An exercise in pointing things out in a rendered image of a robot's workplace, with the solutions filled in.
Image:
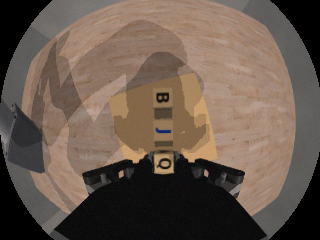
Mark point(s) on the small tan letter block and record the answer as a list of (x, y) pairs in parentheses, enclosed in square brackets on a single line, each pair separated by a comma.
[(162, 98), (164, 160), (163, 130)]

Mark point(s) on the tan flat mat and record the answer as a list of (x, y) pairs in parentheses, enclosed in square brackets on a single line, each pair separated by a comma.
[(133, 114)]

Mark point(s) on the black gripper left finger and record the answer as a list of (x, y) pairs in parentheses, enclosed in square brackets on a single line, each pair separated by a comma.
[(96, 178)]

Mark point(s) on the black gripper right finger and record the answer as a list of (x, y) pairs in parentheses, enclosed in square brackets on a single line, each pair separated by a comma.
[(229, 178)]

